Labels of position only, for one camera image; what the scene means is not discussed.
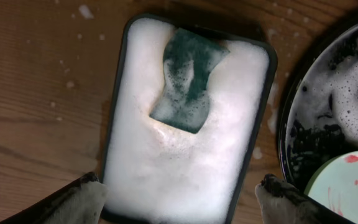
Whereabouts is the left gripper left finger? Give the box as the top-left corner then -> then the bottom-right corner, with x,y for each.
0,172 -> 108,224

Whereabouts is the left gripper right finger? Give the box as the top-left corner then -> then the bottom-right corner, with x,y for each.
255,174 -> 354,224

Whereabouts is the mint green plate lower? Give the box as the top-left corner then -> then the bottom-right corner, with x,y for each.
305,151 -> 358,223

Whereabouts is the round black tray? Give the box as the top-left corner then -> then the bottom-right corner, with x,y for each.
278,9 -> 358,190

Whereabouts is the black rectangular tray with foam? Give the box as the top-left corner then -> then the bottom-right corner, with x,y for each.
101,14 -> 277,223

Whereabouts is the green yellow foamy sponge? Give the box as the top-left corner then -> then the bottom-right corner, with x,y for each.
150,29 -> 230,134

